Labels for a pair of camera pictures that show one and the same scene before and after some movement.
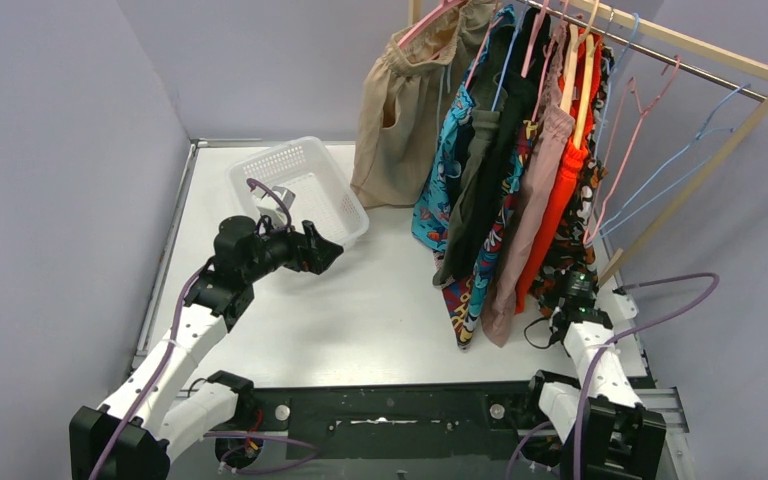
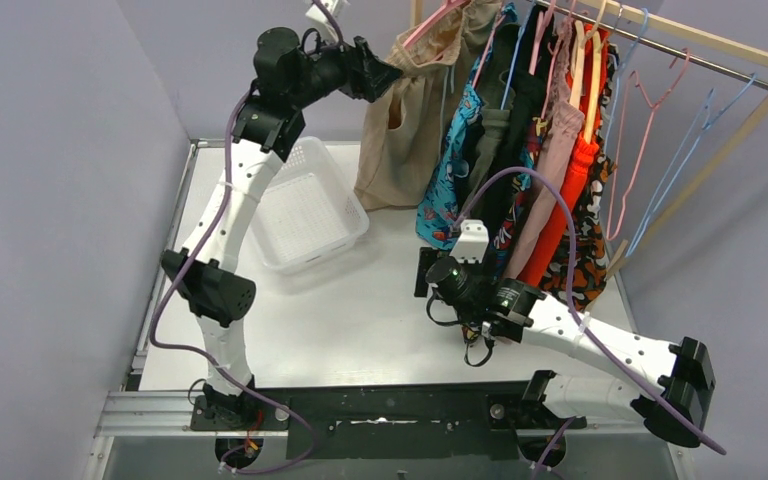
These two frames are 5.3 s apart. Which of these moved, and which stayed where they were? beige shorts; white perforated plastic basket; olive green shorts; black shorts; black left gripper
Moved: olive green shorts; black left gripper
Stayed: white perforated plastic basket; black shorts; beige shorts
